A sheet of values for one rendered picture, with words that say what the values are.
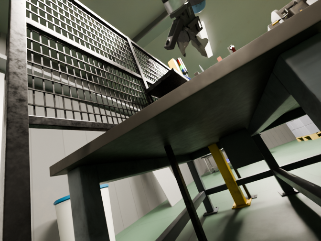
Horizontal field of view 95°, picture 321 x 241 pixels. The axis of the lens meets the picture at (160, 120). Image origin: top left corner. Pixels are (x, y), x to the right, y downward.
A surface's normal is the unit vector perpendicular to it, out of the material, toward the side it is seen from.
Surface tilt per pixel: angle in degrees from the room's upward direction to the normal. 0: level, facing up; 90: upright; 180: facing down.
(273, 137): 90
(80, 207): 90
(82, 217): 90
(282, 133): 90
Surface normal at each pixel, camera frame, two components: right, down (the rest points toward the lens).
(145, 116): -0.47, -0.17
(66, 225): -0.25, -0.21
